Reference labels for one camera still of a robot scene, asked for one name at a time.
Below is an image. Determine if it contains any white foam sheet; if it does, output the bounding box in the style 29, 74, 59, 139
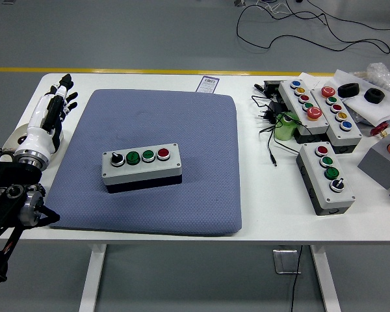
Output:
332, 68, 390, 124

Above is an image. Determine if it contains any black foam ring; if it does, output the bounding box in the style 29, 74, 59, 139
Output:
337, 83, 360, 98
363, 88, 385, 104

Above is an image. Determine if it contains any black power adapter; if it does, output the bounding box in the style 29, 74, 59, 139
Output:
256, 100, 285, 124

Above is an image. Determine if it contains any black adapter cable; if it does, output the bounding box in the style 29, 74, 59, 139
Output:
250, 93, 313, 168

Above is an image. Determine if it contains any white paper sheet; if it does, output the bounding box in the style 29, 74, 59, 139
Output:
297, 71, 335, 89

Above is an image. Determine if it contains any white shallow dish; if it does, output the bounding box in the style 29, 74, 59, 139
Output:
3, 125, 65, 153

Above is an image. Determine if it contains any black hanging cable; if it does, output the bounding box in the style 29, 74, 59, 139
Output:
289, 244, 304, 312

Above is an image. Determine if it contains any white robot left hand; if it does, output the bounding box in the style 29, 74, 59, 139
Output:
15, 73, 79, 160

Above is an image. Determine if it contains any clear bubble wrap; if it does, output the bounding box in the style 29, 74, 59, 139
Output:
365, 62, 390, 95

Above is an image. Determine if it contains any blue-grey padded mat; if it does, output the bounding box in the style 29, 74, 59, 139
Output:
47, 89, 243, 237

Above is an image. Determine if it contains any grey four-button control box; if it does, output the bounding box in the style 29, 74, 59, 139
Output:
101, 142, 183, 195
295, 142, 356, 216

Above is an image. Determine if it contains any white table leg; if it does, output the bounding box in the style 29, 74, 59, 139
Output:
310, 244, 341, 312
79, 243, 107, 312

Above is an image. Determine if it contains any grey block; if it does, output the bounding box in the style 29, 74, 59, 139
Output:
357, 132, 390, 190

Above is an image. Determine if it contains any silver floor socket plate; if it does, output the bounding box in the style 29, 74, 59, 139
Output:
272, 248, 302, 275

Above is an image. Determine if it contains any five-button box, blue button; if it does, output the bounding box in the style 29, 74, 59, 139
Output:
311, 86, 363, 154
278, 79, 330, 144

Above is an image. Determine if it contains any black floor cable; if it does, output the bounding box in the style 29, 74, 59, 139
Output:
236, 3, 390, 53

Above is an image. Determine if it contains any small black device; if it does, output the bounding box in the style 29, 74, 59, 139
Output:
263, 80, 283, 97

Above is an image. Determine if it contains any purple-edged label card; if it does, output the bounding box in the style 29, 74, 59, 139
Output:
196, 75, 220, 94

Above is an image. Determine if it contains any red metal part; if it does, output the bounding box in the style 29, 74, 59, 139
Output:
369, 120, 389, 137

